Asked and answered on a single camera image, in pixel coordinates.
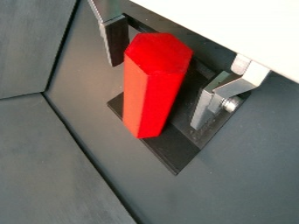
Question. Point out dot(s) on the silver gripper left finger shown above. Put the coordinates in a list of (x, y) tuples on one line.
[(114, 28)]

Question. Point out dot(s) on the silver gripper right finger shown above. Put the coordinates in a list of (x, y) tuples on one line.
[(221, 93)]

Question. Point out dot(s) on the red hexagonal prism block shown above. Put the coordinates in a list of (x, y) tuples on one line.
[(155, 65)]

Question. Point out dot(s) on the dark grey curved cradle block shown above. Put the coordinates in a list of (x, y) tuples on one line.
[(181, 142)]

